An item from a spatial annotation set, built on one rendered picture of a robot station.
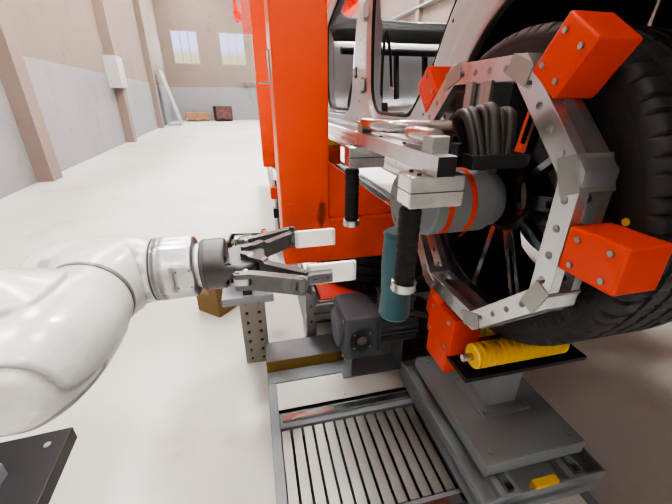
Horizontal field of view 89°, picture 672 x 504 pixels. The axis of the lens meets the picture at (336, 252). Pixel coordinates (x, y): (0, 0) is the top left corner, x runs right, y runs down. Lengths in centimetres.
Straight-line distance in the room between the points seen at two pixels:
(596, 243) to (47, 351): 62
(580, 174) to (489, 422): 76
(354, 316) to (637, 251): 78
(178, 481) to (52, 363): 99
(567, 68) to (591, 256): 26
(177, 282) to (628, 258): 58
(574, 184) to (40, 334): 63
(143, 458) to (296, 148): 110
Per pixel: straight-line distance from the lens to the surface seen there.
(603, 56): 64
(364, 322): 113
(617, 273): 56
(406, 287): 59
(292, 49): 109
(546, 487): 116
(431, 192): 53
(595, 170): 60
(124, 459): 144
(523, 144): 83
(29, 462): 114
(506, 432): 114
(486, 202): 76
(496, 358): 88
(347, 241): 121
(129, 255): 51
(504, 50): 88
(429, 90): 96
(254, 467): 129
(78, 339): 38
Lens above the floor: 105
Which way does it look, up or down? 24 degrees down
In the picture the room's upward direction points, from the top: straight up
